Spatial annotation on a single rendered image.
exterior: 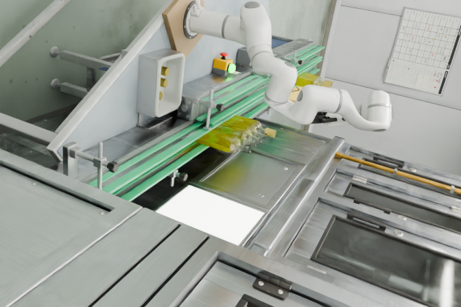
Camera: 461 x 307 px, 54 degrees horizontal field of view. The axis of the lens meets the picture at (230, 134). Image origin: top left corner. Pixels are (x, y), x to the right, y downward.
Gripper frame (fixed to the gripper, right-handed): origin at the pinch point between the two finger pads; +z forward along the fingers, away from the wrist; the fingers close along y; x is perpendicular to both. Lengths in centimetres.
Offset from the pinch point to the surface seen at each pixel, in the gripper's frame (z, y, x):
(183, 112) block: 49, -15, 10
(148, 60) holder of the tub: 46, -35, 34
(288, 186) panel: 12.4, -7.6, -25.5
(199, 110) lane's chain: 46.1, -7.9, 8.4
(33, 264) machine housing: 12, -123, 9
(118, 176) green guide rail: 44, -66, 2
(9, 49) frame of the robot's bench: 105, -43, 46
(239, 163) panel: 35.6, -1.2, -17.7
